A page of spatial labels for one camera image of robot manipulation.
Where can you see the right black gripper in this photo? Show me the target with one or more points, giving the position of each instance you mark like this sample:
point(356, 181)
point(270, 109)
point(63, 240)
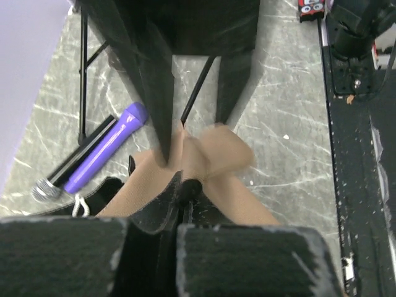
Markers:
point(144, 34)

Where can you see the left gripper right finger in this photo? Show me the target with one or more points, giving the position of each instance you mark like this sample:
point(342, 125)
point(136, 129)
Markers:
point(235, 260)

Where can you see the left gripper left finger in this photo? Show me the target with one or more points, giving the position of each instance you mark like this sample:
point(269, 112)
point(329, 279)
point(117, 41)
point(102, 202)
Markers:
point(67, 256)

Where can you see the tan fabric pet tent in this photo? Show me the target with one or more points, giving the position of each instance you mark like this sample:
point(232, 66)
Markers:
point(207, 166)

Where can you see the purple pet brush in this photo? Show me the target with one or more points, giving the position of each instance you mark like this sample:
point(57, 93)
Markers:
point(131, 120)

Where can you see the black silver microphone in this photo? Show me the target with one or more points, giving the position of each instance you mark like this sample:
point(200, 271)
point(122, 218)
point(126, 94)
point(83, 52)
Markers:
point(51, 187)

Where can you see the black tripod stand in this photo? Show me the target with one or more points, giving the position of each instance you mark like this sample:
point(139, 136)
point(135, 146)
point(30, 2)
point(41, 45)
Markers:
point(85, 62)

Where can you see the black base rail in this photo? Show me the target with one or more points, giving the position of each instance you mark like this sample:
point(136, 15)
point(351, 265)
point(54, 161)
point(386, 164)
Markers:
point(360, 99)

